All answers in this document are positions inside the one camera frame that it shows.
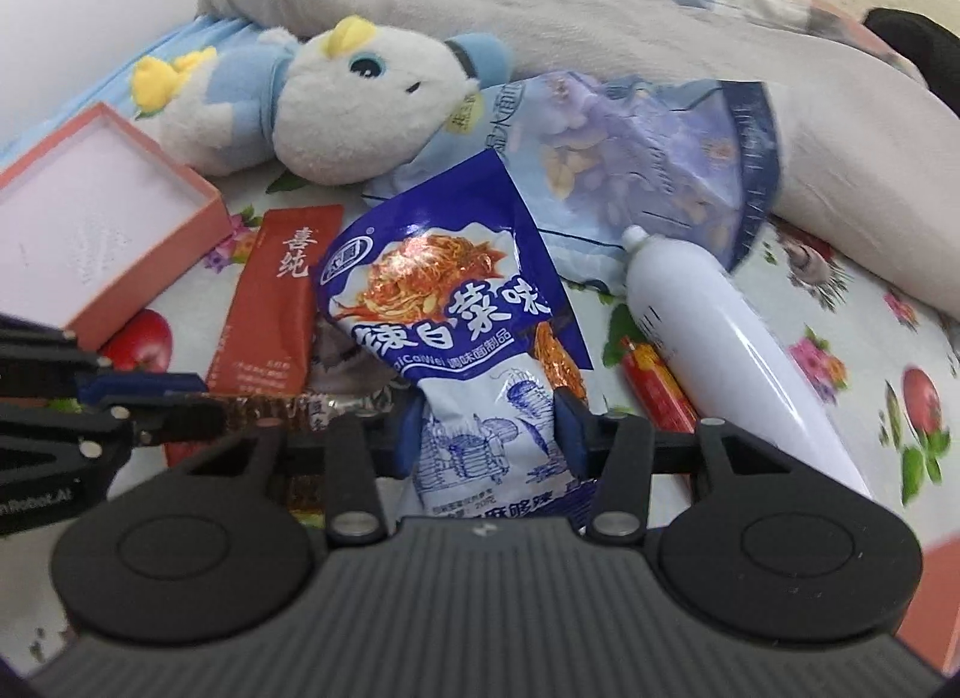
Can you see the grey clear snack packet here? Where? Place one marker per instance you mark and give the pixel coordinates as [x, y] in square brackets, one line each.
[337, 360]

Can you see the small red sausage stick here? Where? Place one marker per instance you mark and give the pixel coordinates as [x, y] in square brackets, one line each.
[656, 383]

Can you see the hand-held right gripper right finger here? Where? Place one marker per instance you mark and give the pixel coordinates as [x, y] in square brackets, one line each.
[574, 439]

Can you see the white and blue plush toy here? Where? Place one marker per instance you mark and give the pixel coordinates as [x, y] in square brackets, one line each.
[360, 113]

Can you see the white bottle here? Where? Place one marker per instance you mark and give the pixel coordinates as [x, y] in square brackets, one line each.
[712, 338]

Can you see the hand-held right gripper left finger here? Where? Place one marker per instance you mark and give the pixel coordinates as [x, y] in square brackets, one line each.
[411, 435]

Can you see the dark red sachet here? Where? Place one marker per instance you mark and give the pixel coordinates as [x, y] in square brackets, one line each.
[270, 308]

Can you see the large purple snack bag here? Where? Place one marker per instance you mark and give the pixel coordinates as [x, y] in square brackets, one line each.
[637, 158]

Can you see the blue and white snack packet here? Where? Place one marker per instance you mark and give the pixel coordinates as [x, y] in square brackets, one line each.
[450, 293]

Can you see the shallow pink box lid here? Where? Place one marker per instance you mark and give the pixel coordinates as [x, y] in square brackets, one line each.
[75, 233]

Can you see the floral bed sheet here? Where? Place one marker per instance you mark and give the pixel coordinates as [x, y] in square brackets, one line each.
[825, 338]

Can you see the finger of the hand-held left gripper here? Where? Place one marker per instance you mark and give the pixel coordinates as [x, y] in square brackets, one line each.
[142, 386]
[180, 420]

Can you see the black clothing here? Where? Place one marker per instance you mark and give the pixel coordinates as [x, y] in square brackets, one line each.
[922, 53]

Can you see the grey blanket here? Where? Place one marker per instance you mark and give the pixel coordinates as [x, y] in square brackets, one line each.
[600, 15]

